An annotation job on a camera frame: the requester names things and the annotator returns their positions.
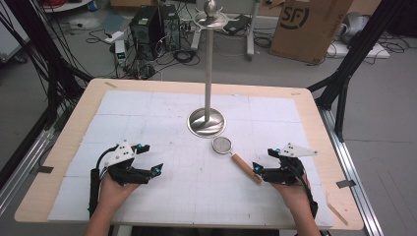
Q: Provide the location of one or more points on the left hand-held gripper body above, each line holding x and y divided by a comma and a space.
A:
119, 157

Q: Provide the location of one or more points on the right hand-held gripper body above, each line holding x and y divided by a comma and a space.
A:
288, 172

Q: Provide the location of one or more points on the metal stand with round base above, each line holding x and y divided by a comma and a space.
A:
208, 65

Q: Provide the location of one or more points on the person's right hand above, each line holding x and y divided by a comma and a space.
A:
296, 196

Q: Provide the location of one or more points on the person's left hand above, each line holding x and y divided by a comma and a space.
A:
113, 196

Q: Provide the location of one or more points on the black tape piece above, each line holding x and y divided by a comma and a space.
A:
345, 184
45, 169

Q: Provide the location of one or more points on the thin wooden stick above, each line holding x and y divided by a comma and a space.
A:
337, 214

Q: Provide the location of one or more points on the white device with green display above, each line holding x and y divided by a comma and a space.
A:
120, 52

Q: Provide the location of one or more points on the white power strip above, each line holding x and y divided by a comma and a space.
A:
114, 36

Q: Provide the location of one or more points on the large black computer tower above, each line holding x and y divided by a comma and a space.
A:
146, 32

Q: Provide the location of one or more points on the long white stand leg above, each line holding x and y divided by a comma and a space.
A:
250, 36

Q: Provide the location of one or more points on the brown cardboard box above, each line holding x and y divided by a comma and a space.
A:
305, 36

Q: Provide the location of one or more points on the short white stand leg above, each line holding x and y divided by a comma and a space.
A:
195, 40

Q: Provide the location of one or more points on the white flat board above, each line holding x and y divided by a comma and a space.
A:
341, 50

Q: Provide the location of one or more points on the slim black computer tower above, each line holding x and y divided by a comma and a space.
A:
170, 26

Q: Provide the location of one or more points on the flat black device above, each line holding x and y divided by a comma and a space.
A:
237, 24

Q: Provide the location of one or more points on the grey rounded object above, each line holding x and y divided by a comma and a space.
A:
354, 26

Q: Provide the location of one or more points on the aluminium rail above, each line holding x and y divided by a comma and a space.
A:
23, 173
350, 173

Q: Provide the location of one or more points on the black frame strut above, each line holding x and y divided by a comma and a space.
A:
357, 49

